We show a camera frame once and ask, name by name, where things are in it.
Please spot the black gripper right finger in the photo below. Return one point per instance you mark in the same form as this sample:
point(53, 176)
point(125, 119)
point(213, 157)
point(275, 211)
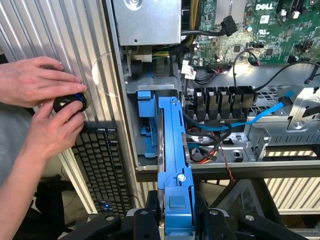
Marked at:
point(217, 225)

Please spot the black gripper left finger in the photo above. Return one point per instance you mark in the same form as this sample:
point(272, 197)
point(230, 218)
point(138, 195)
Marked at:
point(140, 225)

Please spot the empty blue disk carrier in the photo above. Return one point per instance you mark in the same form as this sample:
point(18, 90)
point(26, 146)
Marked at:
point(144, 105)

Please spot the person's right hand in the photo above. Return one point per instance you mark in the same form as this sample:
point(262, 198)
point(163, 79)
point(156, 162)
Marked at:
point(55, 132)

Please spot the person's left hand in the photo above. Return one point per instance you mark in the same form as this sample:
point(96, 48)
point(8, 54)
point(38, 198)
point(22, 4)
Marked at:
point(30, 82)

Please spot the black keyboard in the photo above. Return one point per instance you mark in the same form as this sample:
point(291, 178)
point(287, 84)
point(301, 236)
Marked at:
point(100, 162)

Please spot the black plastic finned shroud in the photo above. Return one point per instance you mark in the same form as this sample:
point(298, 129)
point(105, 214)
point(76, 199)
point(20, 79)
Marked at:
point(225, 100)

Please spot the person's trunk in grey shirt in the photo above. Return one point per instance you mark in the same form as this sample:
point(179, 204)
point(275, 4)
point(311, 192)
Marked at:
point(10, 140)

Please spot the open grey PC case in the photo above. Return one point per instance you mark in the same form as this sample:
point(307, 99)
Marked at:
point(117, 62)

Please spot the green motherboard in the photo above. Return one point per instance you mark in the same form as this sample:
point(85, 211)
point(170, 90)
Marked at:
point(275, 37)

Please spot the grey power supply unit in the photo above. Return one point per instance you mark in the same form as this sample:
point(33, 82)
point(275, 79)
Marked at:
point(150, 22)

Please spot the silver heatsink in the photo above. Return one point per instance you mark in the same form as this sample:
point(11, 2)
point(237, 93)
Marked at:
point(230, 10)

